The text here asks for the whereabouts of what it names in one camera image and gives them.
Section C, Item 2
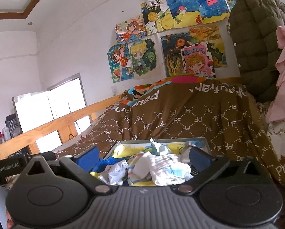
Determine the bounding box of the floral white bedsheet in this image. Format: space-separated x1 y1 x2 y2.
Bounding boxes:
255 101 285 170

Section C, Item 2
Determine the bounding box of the dark starry seaweed drawing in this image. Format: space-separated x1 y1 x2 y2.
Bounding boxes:
161 24 227 77

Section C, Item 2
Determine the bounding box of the olive quilted jacket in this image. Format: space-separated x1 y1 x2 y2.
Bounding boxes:
228 0 285 103

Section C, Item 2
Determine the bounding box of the yellow planet drawing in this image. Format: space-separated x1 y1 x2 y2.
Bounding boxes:
140 0 174 35

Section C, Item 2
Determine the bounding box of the orange hair girl drawing left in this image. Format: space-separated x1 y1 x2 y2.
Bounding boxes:
107 44 134 83

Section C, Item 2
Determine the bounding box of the blond boy drawing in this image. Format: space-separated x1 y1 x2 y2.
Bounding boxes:
128 36 161 80

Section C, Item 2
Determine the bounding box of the person's left hand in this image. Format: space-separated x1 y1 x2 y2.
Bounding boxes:
0 205 15 228

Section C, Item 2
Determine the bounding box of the anime girl drawing top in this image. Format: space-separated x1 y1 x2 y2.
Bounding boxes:
115 14 148 44

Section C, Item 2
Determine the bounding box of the black plastic crate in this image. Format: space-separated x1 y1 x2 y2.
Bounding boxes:
5 113 31 158

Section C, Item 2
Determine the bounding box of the brown PF patterned blanket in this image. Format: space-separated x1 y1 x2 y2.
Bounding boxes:
56 76 285 186

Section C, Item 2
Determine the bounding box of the grey tray with frog picture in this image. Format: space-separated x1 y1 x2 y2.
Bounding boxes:
105 138 211 187

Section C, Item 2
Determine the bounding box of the white cloth pile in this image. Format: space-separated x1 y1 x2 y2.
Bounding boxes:
91 139 196 187

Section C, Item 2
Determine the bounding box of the pink cow-border girl drawing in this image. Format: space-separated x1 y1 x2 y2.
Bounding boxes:
181 42 215 77

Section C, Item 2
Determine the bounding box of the wooden bed rail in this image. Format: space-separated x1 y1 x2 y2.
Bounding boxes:
0 93 125 160

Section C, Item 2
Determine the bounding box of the blue sea yellow sand drawing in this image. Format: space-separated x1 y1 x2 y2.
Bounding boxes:
166 0 229 28

